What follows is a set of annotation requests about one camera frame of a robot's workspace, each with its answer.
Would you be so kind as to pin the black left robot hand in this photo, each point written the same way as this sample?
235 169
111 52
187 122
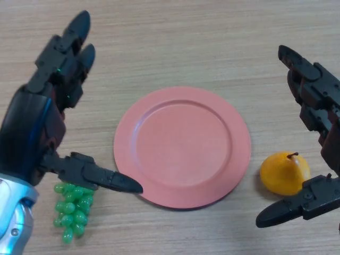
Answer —
29 117

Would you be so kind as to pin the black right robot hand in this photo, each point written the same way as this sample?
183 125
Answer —
313 87

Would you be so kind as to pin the yellow pear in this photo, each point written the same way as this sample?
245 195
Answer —
284 174

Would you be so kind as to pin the pink round plate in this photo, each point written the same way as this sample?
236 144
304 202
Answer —
182 147

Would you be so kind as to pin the green grape bunch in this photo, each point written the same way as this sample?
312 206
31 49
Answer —
73 210

